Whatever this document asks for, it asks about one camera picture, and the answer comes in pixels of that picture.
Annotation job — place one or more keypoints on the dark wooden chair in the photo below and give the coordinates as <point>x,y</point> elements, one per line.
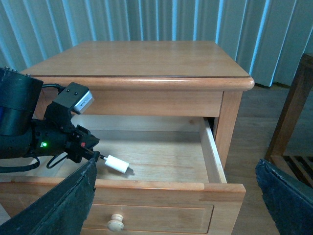
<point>299,167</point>

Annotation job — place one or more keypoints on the light green pleated curtain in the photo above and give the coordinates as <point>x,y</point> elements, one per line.
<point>265,37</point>

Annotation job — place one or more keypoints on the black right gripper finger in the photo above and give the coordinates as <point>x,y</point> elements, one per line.
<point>288,201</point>

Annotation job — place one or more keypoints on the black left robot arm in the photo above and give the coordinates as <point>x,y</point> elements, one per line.
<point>19,95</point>

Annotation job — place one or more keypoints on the wooden top drawer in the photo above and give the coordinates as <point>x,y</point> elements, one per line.
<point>175,184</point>

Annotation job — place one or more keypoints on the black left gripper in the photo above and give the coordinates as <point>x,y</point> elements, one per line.
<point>62,210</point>

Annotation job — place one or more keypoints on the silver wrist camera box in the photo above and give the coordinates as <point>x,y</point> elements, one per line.
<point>75,97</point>

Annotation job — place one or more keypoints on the white charger with black cable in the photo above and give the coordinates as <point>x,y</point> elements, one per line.
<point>109,161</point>

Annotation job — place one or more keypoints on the wooden nightstand cabinet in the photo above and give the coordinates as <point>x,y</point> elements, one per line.
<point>155,79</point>

